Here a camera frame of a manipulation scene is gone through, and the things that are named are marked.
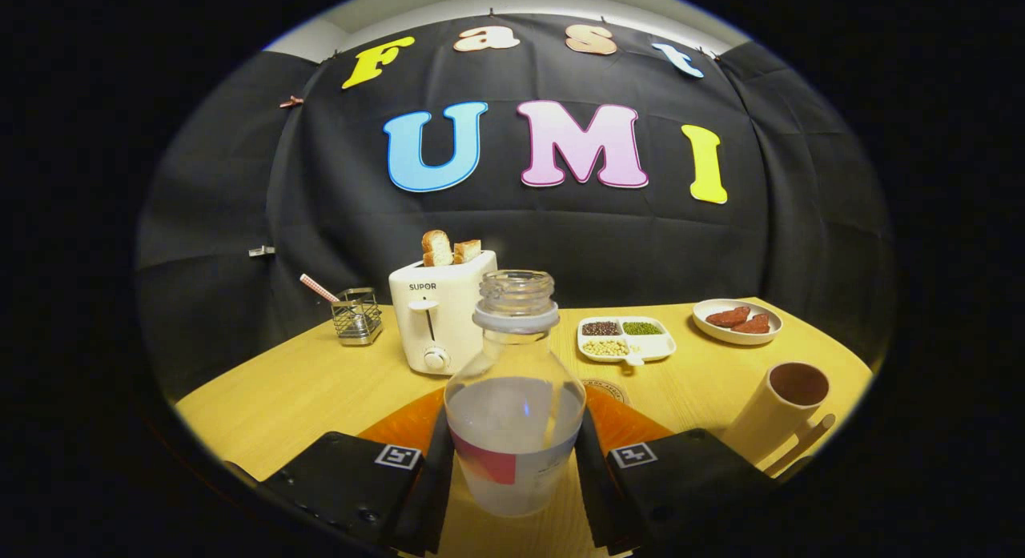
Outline white toaster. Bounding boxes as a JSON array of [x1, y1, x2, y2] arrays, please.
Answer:
[[389, 250, 499, 375]]

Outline round wooden coaster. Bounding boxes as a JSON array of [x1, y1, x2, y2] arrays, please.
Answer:
[[581, 378, 632, 406]]

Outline clear juice bottle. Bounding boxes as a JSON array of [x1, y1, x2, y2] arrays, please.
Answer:
[[444, 270, 587, 517]]

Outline wire mesh holder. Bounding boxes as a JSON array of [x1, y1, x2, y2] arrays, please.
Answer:
[[332, 287, 384, 347]]

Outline pink striped straw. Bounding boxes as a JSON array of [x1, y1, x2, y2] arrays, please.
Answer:
[[299, 274, 340, 304]]

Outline white divided bean dish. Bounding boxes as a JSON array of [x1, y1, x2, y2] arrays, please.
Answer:
[[577, 315, 677, 367]]

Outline white oval plate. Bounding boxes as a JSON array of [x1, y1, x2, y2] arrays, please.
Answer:
[[693, 299, 783, 347]]

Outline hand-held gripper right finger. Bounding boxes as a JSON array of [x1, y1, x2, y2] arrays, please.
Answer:
[[574, 384, 782, 557]]

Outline cream cup with brown inside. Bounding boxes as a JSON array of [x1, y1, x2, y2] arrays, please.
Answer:
[[721, 361, 837, 478]]

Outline black backdrop cloth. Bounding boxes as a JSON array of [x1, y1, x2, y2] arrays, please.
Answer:
[[136, 14, 894, 400]]

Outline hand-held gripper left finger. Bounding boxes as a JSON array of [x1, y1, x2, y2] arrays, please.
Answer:
[[224, 386, 456, 557]]

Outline wooden table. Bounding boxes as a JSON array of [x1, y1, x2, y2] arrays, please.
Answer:
[[175, 298, 874, 558]]

